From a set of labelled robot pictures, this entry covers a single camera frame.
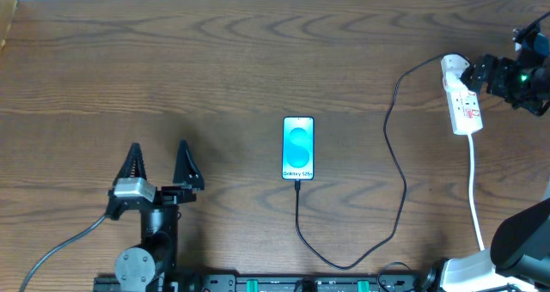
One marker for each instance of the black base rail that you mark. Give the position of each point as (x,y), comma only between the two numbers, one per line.
(230,283)

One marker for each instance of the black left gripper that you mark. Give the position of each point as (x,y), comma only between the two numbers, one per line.
(162,195)

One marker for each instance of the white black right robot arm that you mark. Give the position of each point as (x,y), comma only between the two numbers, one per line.
(518,258)

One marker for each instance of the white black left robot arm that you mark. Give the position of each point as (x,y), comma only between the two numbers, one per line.
(151,265)

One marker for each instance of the blue Galaxy smartphone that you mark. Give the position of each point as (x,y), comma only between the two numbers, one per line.
(298,148)

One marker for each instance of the white power strip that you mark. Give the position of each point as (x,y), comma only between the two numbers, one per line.
(464,108)

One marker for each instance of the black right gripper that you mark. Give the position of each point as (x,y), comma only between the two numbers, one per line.
(485,71)

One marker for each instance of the brown cardboard panel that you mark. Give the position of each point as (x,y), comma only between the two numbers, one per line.
(7,12)

